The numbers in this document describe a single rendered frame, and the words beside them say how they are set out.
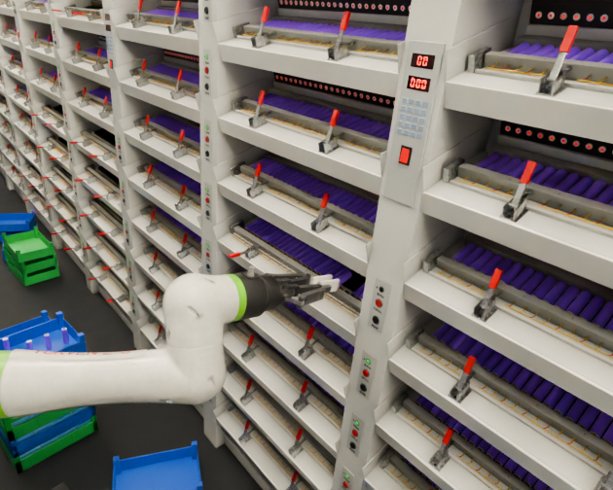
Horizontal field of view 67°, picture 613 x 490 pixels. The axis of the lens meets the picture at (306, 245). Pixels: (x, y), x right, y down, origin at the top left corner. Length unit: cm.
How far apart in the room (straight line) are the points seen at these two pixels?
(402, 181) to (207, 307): 42
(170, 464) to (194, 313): 126
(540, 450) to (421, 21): 76
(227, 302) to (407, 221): 37
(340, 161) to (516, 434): 62
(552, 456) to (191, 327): 66
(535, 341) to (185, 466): 148
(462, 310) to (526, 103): 37
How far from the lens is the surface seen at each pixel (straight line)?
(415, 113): 85
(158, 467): 203
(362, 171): 95
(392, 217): 92
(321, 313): 115
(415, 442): 115
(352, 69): 96
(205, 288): 83
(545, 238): 78
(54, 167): 344
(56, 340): 203
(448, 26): 84
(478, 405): 99
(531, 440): 97
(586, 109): 74
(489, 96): 79
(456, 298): 91
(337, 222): 112
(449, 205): 84
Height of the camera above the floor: 157
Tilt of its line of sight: 25 degrees down
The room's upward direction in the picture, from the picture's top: 5 degrees clockwise
